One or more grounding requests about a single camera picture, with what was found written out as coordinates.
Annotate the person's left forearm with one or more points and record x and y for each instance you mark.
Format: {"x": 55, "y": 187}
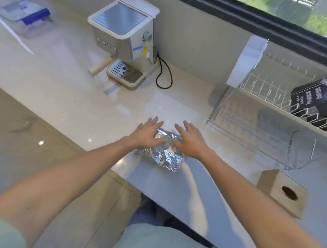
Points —
{"x": 64, "y": 184}

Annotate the blue jeans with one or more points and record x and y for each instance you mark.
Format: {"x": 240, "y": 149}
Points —
{"x": 150, "y": 212}

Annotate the silver foil bag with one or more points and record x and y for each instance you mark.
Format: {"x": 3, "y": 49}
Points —
{"x": 167, "y": 158}

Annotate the person's right forearm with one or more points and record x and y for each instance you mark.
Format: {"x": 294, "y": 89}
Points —
{"x": 255, "y": 199}

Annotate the white countertop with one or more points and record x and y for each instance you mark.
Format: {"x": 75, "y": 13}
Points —
{"x": 64, "y": 84}

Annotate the wooden tissue box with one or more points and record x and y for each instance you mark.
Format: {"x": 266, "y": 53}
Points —
{"x": 283, "y": 194}

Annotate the person's left hand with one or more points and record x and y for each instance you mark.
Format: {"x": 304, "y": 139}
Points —
{"x": 147, "y": 135}

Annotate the white espresso machine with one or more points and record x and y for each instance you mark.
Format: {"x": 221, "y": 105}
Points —
{"x": 122, "y": 43}

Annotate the blue white plastic pack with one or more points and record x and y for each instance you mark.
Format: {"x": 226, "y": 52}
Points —
{"x": 25, "y": 14}

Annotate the pale green shirt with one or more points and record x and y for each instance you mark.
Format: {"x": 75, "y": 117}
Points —
{"x": 153, "y": 236}

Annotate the person's right hand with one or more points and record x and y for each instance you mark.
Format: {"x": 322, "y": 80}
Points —
{"x": 191, "y": 141}

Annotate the dark window frame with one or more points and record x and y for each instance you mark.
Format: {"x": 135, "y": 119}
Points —
{"x": 255, "y": 23}

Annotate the white plastic cutlery holder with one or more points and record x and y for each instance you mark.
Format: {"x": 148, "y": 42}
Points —
{"x": 246, "y": 61}

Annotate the dark brown coffee bag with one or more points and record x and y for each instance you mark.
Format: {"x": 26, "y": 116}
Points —
{"x": 310, "y": 99}

